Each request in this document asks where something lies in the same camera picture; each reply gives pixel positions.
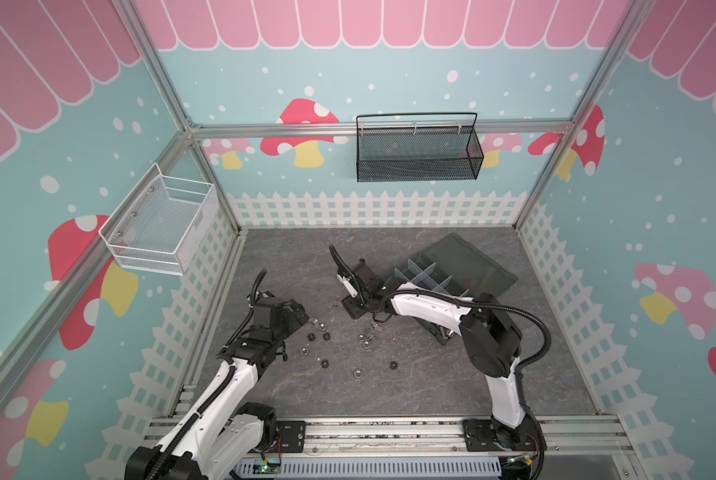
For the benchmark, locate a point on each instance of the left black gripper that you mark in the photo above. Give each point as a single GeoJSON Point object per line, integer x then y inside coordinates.
{"type": "Point", "coordinates": [293, 323]}

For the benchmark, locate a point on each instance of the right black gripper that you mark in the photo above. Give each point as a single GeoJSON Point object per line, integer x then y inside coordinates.
{"type": "Point", "coordinates": [358, 301]}

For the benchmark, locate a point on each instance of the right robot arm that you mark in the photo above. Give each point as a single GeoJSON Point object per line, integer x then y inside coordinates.
{"type": "Point", "coordinates": [491, 338]}

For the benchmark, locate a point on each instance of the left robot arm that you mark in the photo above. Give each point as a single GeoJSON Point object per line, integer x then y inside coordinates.
{"type": "Point", "coordinates": [218, 430]}

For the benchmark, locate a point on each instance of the clear compartment organizer box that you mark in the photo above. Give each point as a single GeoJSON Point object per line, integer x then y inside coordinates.
{"type": "Point", "coordinates": [455, 267]}

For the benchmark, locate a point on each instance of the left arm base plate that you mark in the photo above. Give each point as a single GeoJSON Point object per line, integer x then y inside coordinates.
{"type": "Point", "coordinates": [283, 437]}

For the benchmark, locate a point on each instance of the white wire mesh basket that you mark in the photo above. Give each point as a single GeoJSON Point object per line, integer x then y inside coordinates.
{"type": "Point", "coordinates": [159, 227]}

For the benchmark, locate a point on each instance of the grey slotted cable duct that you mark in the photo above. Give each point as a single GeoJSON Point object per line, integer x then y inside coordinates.
{"type": "Point", "coordinates": [372, 468]}

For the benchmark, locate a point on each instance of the aluminium mounting rail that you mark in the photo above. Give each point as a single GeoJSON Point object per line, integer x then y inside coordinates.
{"type": "Point", "coordinates": [568, 435]}

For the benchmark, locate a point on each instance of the black wire mesh basket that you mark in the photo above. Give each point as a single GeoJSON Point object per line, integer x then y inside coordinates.
{"type": "Point", "coordinates": [411, 147]}

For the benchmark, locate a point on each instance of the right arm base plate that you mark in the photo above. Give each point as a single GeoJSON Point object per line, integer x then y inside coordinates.
{"type": "Point", "coordinates": [489, 435]}

